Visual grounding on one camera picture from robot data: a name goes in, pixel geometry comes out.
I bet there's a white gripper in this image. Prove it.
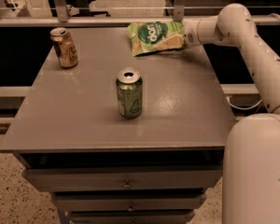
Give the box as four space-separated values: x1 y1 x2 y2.
153 20 200 50

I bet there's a green rice chip bag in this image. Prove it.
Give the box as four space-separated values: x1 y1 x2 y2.
128 21 183 56

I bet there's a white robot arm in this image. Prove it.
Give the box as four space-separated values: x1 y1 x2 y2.
182 4 280 224

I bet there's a green soda can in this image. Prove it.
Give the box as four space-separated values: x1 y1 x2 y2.
116 67 143 119

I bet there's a gold soda can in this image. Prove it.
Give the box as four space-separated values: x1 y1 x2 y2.
50 27 78 68

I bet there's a metal railing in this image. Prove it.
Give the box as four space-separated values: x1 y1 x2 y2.
0 0 280 27

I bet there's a grey drawer cabinet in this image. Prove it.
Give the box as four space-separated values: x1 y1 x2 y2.
0 28 235 224

